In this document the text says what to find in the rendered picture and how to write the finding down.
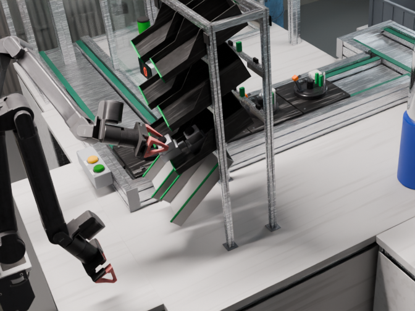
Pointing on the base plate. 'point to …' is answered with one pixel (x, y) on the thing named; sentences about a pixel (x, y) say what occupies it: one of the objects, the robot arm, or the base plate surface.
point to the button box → (104, 178)
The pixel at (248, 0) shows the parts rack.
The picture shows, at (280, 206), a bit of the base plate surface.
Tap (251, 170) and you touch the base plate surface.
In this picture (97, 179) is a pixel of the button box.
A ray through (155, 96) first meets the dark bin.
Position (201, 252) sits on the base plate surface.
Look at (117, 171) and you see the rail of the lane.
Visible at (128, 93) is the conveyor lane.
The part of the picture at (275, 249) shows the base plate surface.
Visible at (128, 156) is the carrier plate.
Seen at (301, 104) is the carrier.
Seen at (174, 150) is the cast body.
